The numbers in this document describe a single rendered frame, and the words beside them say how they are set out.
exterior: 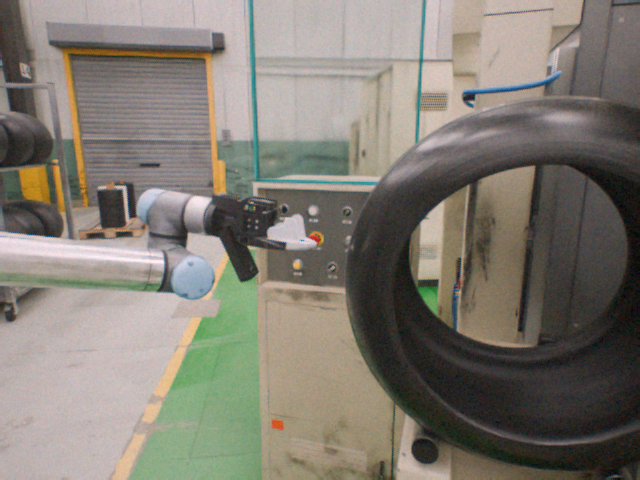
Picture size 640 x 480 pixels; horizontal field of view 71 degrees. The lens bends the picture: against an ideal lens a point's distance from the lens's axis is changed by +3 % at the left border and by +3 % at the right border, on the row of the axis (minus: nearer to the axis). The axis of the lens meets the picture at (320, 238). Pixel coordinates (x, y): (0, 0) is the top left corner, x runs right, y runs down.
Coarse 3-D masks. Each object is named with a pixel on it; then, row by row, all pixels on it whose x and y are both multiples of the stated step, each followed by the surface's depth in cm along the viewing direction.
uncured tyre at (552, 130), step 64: (448, 128) 63; (512, 128) 58; (576, 128) 55; (384, 192) 66; (448, 192) 61; (384, 256) 65; (384, 320) 67; (384, 384) 72; (448, 384) 88; (512, 384) 90; (576, 384) 85; (512, 448) 66; (576, 448) 63
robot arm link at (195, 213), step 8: (192, 200) 84; (200, 200) 84; (208, 200) 84; (192, 208) 83; (200, 208) 83; (208, 208) 84; (184, 216) 84; (192, 216) 83; (200, 216) 83; (192, 224) 84; (200, 224) 83; (192, 232) 86; (200, 232) 84
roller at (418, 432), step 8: (416, 424) 78; (416, 432) 76; (424, 432) 75; (416, 440) 74; (424, 440) 73; (432, 440) 74; (416, 448) 74; (424, 448) 73; (432, 448) 73; (416, 456) 74; (424, 456) 74; (432, 456) 73
